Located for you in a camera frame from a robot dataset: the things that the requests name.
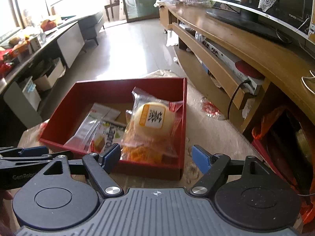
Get white container with cyan label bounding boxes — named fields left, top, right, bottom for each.
left=18, top=76, right=41, bottom=112

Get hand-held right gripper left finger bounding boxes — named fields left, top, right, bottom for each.
left=43, top=143, right=123, bottom=199

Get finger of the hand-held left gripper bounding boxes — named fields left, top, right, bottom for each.
left=0, top=151, right=74, bottom=165
left=0, top=146, right=49, bottom=158

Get grey sofa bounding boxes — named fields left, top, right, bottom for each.
left=77, top=11, right=105, bottom=46

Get orange plastic bag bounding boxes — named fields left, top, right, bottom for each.
left=250, top=105, right=315, bottom=228

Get white plastic bag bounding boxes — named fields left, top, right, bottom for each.
left=166, top=29, right=179, bottom=48

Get wooden television stand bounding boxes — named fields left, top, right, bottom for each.
left=159, top=2, right=315, bottom=138

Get white red snack packet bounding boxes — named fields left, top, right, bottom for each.
left=64, top=103, right=121, bottom=151

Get black cable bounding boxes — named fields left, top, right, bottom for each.
left=227, top=78, right=251, bottom=121

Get white storage bin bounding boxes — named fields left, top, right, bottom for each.
left=33, top=58, right=66, bottom=92

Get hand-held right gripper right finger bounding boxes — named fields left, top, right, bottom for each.
left=189, top=145, right=271, bottom=197

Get silver media player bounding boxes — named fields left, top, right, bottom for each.
left=200, top=39, right=265, bottom=95

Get red round paddle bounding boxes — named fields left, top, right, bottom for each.
left=235, top=61, right=265, bottom=79

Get black television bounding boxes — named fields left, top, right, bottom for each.
left=198, top=0, right=315, bottom=47

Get white cable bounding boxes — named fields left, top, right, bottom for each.
left=301, top=69, right=315, bottom=92

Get black white coffee table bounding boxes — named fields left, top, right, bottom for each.
left=0, top=20, right=86, bottom=134

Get orange snack packet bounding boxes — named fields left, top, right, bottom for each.
left=122, top=146, right=164, bottom=165

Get round pastry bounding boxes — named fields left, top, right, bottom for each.
left=120, top=87, right=184, bottom=158

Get red cardboard box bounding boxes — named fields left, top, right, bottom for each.
left=39, top=77, right=188, bottom=181

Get green white wafer packet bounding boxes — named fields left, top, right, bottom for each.
left=89, top=120, right=126, bottom=153

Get glass door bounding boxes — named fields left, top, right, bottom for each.
left=120, top=0, right=161, bottom=23

